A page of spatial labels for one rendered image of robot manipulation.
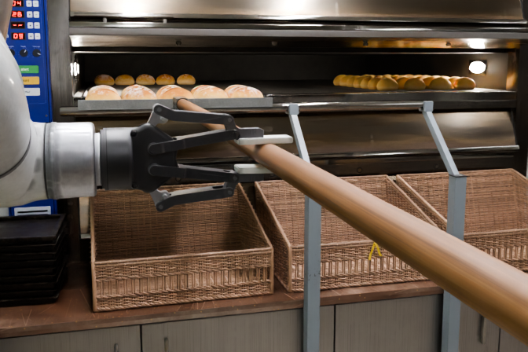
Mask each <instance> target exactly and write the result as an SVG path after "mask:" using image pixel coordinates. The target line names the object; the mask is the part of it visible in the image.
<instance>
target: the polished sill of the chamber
mask: <svg viewBox="0 0 528 352"><path fill-rule="evenodd" d="M262 95H263V97H272V98H273V103H277V102H322V101H411V100H432V101H433V102H447V101H516V96H517V91H513V90H483V91H427V92H370V93H263V94H262ZM72 99H73V106H78V100H86V97H73V98H72Z"/></svg>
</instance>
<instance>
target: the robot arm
mask: <svg viewBox="0 0 528 352"><path fill-rule="evenodd" d="M12 7H13V0H0V208H4V207H16V206H22V205H25V204H29V203H31V202H35V201H38V200H48V199H54V200H59V199H64V198H75V197H88V196H96V195H97V186H99V185H102V188H103V189H104V190H124V189H139V190H141V191H143V192H145V193H150V195H151V197H152V199H153V201H154V204H155V206H156V210H157V211H160V212H162V211H165V210H166V209H168V208H170V207H173V206H174V205H178V204H188V203H194V202H200V201H205V200H216V199H221V198H227V197H231V196H233V195H234V190H235V188H236V185H237V184H238V183H240V182H260V181H262V180H263V176H264V174H272V173H273V172H271V171H270V170H268V169H266V168H265V167H264V166H263V165H261V164H235V165H234V170H224V169H217V168H210V167H196V166H189V165H183V164H179V163H177V160H176V156H177V153H178V150H180V149H186V148H190V147H194V146H199V145H207V144H212V143H217V142H222V141H230V140H234V141H235V142H236V143H237V144H238V145H263V144H284V143H292V142H293V137H290V136H288V135H287V134H282V135H264V130H263V129H260V128H258V127H244V128H238V127H237V126H236V124H235V122H234V118H233V117H232V116H231V115H229V114H225V113H214V112H195V111H185V110H174V109H170V108H168V107H165V106H163V105H161V104H158V103H157V104H154V105H153V106H152V114H151V115H150V117H149V119H148V122H147V123H142V124H141V125H140V126H136V127H113V128H103V130H101V131H100V132H98V133H95V127H94V124H93V123H56V122H51V123H36V122H32V121H31V119H30V114H29V109H28V103H27V98H26V95H25V92H24V82H23V79H22V75H21V73H20V69H19V66H18V64H17V62H16V60H15V58H14V57H13V55H12V54H11V52H10V50H9V47H8V46H7V44H6V37H7V33H8V28H9V21H10V17H11V12H12ZM168 120H173V121H179V122H191V123H211V124H222V125H224V127H225V129H221V130H213V131H208V132H203V133H198V134H190V135H185V136H177V137H171V136H169V135H168V134H166V133H164V132H163V131H162V130H161V129H159V128H158V127H156V125H157V124H158V123H166V122H167V121H168ZM171 178H194V179H202V180H209V181H217V182H225V183H224V185H214V186H208V187H202V188H196V189H185V190H179V191H174V192H168V191H167V190H162V191H159V190H158V188H159V187H160V186H161V185H163V184H164V183H166V182H167V181H169V180H170V179H171Z"/></svg>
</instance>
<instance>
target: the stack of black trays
mask: <svg viewBox="0 0 528 352"><path fill-rule="evenodd" d="M65 218H66V214H37V215H18V216H1V217H0V306H20V305H32V304H43V303H55V301H56V298H58V295H59V293H60V290H61V286H62V284H63V282H64V278H65V275H66V273H67V270H68V267H66V266H67V264H68V257H69V254H68V255H65V252H66V251H67V248H66V246H67V243H68V241H66V240H67V238H68V235H69V234H66V233H67V231H68V228H65V226H66V225H67V223H68V221H66V222H65V221H64V220H65Z"/></svg>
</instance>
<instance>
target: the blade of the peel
mask: <svg viewBox="0 0 528 352"><path fill-rule="evenodd" d="M188 99H189V102H191V103H193V104H195V105H197V106H199V107H201V108H248V107H273V98H272V97H232V98H188ZM157 103H158V104H161V105H163V106H165V107H168V108H173V99H127V100H78V111H81V110H123V109H152V106H153V105H154V104H157Z"/></svg>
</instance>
